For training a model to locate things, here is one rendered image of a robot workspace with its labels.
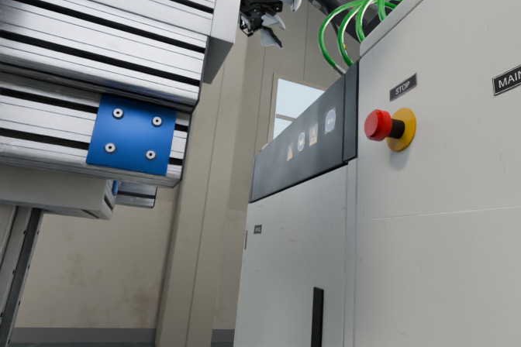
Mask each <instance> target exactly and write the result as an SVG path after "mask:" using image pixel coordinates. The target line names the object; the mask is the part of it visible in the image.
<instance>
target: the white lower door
mask: <svg viewBox="0 0 521 347"><path fill-rule="evenodd" d="M347 181H348V165H346V166H344V167H341V168H338V169H336V170H333V171H331V172H329V173H325V174H323V175H321V176H319V177H316V178H313V179H311V180H308V181H306V182H304V183H302V184H299V185H296V186H294V187H291V188H289V189H287V190H284V191H282V192H279V193H277V194H274V195H271V196H270V197H267V198H264V199H262V200H259V201H256V202H254V203H253V204H250V210H249V218H248V226H247V230H246V235H245V243H244V249H245V257H244V265H243V279H242V287H241V295H240V309H239V317H238V325H237V333H236V347H344V317H345V283H346V249H347Z"/></svg>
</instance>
